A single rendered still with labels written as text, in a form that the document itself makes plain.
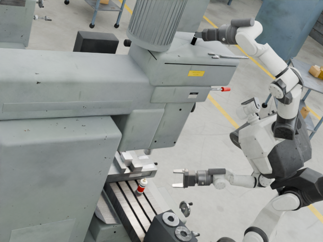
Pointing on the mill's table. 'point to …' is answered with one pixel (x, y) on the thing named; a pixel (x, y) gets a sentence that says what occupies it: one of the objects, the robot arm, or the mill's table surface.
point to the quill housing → (171, 125)
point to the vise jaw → (135, 165)
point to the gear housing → (180, 94)
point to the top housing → (186, 63)
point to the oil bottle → (142, 186)
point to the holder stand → (168, 229)
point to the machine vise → (115, 173)
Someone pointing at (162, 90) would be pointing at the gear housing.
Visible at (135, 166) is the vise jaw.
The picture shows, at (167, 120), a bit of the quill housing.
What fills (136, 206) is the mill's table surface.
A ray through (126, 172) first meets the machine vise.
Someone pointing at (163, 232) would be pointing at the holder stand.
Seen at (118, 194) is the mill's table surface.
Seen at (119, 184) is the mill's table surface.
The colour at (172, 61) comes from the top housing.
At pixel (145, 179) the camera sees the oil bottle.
